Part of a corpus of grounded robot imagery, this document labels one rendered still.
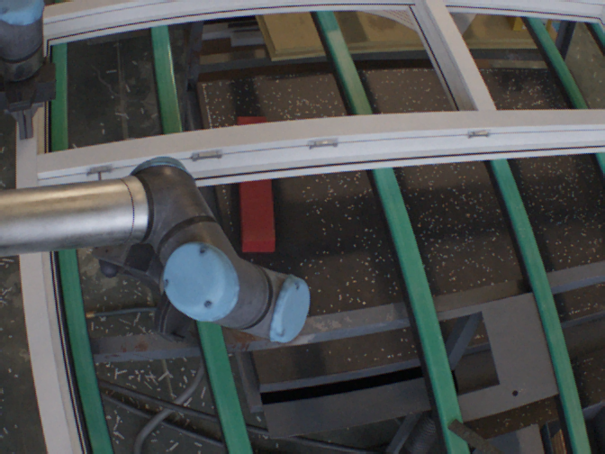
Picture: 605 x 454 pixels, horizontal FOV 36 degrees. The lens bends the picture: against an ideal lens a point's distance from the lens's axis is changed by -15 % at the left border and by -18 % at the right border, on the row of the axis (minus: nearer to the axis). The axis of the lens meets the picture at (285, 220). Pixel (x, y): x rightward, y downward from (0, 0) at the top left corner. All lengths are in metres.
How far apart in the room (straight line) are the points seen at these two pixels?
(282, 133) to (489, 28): 0.93
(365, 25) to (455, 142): 0.63
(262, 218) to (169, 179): 0.66
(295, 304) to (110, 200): 0.29
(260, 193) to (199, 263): 0.77
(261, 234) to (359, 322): 0.38
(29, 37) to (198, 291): 0.51
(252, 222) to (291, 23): 0.56
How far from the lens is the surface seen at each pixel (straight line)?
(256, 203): 2.03
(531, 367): 1.68
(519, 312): 1.73
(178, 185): 1.37
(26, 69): 1.58
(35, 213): 1.25
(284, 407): 1.89
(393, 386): 1.94
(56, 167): 1.70
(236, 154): 1.74
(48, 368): 1.50
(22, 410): 2.51
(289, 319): 1.39
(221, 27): 2.79
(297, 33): 2.35
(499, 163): 1.89
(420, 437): 2.06
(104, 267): 1.58
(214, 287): 1.27
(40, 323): 1.54
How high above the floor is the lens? 2.27
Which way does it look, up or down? 54 degrees down
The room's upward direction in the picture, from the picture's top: 9 degrees clockwise
